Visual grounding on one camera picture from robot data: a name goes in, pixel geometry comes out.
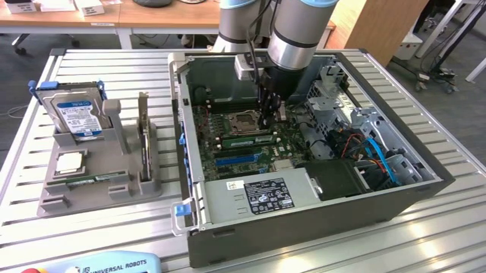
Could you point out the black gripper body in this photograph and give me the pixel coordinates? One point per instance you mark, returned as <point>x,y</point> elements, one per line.
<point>282,81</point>

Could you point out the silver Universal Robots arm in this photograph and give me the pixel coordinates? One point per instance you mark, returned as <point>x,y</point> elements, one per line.
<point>293,31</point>

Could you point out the black empty RAM slots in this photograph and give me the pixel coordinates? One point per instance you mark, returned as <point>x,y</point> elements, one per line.
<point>235,105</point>

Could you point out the green RAM stick in motherboard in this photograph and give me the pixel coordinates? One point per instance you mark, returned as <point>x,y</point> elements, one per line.
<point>247,141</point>

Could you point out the green RAM stick with labels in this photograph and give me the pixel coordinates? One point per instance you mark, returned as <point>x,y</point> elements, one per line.
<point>96,179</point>

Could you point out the metal disk bay cage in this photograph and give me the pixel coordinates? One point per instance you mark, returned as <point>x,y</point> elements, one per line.
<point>334,96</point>

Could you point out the green motherboard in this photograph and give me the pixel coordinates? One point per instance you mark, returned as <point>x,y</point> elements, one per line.
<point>247,150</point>

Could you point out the blue expansion slot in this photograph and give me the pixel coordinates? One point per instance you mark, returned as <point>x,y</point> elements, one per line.
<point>237,159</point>

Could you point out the small silver chipset heatsink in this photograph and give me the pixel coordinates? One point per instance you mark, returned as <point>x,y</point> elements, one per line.
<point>286,165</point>

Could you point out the grey power supply with label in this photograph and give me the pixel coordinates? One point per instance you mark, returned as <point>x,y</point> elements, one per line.
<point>262,196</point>

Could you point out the wooden cabinet panel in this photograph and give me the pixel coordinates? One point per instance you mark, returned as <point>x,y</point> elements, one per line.
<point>379,28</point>

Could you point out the blue case latch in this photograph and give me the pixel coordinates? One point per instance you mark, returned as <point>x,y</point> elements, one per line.
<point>182,211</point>

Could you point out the open black PC case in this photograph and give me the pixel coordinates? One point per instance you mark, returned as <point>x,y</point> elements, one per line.
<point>303,227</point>

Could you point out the hard disk in blue carrier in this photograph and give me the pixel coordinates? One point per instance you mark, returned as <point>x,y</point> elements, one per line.
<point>74,112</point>

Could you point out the grey parts rack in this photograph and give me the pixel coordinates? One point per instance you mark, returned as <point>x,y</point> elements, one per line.
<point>95,196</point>

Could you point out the silver CPU chip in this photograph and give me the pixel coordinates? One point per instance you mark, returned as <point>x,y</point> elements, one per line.
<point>71,163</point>

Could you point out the white cardboard box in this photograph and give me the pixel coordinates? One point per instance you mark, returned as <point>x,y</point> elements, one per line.
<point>19,5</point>
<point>59,5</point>
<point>90,7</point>

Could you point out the black office chair base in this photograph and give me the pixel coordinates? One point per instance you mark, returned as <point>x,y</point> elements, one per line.
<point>23,42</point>

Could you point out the Universal Robots teach pendant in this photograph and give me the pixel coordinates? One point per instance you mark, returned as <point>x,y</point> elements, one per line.
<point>102,263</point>

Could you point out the CPU socket with metal frame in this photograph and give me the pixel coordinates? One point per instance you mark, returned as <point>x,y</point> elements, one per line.
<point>243,123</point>

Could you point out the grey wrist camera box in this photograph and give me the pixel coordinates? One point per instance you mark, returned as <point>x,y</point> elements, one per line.
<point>246,68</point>

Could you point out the graphics card with metal bracket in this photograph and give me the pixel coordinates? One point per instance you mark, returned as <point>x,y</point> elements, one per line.
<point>144,133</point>

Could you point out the wooden desk with white frame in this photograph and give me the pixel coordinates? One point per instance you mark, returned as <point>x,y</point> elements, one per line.
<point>151,17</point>

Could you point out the white table frame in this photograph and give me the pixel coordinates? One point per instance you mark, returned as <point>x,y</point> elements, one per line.
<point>448,25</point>

